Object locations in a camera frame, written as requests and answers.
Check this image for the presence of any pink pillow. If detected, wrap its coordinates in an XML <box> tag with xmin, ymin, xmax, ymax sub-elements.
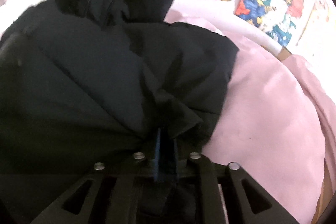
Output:
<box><xmin>282</xmin><ymin>55</ymin><xmax>335</xmax><ymax>193</ymax></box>

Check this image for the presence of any black puffer jacket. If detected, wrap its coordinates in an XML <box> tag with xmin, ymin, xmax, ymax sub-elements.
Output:
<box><xmin>1</xmin><ymin>0</ymin><xmax>239</xmax><ymax>223</ymax></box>

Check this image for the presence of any pink pig drawing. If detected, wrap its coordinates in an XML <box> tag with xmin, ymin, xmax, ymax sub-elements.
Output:
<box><xmin>297</xmin><ymin>0</ymin><xmax>329</xmax><ymax>54</ymax></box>

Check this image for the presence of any pink duvet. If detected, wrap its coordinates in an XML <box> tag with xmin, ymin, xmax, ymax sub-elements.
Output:
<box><xmin>166</xmin><ymin>0</ymin><xmax>325</xmax><ymax>223</ymax></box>

